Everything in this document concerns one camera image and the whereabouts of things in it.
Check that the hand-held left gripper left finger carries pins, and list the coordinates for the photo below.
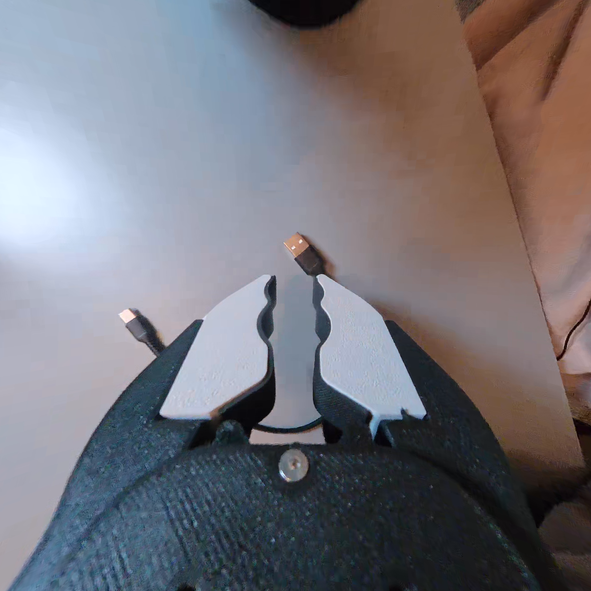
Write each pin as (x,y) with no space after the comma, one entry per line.
(221,360)

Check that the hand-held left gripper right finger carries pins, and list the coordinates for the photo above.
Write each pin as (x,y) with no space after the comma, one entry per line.
(364,360)

